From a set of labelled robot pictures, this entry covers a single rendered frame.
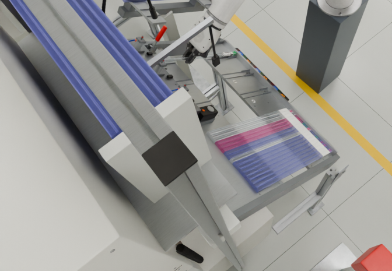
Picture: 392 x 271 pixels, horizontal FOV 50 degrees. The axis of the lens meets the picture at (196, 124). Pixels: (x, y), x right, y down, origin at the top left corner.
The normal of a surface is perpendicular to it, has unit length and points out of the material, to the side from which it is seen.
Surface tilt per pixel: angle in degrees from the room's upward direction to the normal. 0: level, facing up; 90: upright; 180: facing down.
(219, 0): 35
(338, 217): 0
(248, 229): 0
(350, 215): 0
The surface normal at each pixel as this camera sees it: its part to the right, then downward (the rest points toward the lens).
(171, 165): -0.13, -0.36
